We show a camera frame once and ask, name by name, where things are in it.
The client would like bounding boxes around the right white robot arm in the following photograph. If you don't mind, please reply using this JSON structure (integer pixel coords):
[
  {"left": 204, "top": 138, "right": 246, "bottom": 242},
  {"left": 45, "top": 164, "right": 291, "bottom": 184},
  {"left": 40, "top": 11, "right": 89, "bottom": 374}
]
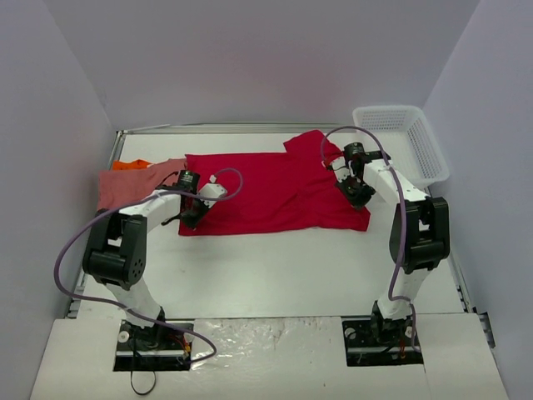
[{"left": 326, "top": 142, "right": 450, "bottom": 345}]

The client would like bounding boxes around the black cable loop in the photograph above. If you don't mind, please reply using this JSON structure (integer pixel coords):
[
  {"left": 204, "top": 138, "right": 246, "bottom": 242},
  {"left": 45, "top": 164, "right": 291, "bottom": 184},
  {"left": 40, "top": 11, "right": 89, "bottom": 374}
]
[{"left": 129, "top": 368, "right": 159, "bottom": 396}]

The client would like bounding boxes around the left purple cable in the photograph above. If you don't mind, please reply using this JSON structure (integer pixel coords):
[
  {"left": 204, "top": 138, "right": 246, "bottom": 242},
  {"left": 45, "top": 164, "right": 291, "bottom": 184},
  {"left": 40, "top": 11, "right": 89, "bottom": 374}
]
[{"left": 55, "top": 167, "right": 245, "bottom": 362}]

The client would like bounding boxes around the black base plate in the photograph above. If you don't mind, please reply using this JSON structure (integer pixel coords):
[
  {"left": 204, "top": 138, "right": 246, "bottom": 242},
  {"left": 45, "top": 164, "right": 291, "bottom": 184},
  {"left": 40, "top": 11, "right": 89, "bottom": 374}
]
[
  {"left": 341, "top": 317, "right": 424, "bottom": 368},
  {"left": 113, "top": 320, "right": 193, "bottom": 372}
]

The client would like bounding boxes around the red t-shirt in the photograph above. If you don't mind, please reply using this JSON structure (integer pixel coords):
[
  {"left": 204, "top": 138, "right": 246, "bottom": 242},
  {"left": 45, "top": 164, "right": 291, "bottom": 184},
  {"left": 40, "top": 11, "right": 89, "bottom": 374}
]
[{"left": 178, "top": 130, "right": 371, "bottom": 237}]

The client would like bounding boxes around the pink folded t-shirt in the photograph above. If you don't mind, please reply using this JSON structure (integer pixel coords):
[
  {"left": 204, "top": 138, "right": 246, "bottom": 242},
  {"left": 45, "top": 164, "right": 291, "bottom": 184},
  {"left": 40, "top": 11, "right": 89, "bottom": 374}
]
[{"left": 97, "top": 158, "right": 187, "bottom": 210}]

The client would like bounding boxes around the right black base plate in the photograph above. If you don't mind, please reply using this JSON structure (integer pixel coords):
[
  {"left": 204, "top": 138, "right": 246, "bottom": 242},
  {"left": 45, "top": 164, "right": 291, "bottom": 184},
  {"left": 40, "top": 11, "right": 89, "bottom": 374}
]
[{"left": 341, "top": 317, "right": 424, "bottom": 368}]

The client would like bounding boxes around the white plastic basket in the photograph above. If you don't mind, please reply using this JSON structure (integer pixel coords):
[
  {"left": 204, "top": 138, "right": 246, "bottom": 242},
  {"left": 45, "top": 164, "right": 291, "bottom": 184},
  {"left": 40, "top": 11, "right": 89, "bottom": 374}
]
[{"left": 352, "top": 105, "right": 450, "bottom": 189}]

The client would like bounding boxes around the orange folded t-shirt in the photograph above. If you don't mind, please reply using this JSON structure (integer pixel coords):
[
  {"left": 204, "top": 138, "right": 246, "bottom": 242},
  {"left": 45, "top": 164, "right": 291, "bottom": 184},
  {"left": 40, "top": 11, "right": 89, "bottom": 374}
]
[{"left": 112, "top": 159, "right": 152, "bottom": 171}]

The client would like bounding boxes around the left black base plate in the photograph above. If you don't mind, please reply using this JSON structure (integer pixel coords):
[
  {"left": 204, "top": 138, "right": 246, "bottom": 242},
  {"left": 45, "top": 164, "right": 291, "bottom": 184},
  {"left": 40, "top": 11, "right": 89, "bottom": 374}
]
[{"left": 113, "top": 320, "right": 193, "bottom": 372}]

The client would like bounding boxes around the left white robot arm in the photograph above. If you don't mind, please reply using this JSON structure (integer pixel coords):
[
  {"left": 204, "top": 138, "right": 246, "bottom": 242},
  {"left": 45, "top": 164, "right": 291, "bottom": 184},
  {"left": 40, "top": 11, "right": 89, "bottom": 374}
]
[{"left": 82, "top": 170, "right": 227, "bottom": 349}]

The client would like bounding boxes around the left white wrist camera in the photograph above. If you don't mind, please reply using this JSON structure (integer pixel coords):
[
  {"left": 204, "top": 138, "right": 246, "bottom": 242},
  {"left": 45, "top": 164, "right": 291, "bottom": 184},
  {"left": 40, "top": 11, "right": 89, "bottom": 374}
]
[{"left": 198, "top": 182, "right": 227, "bottom": 208}]

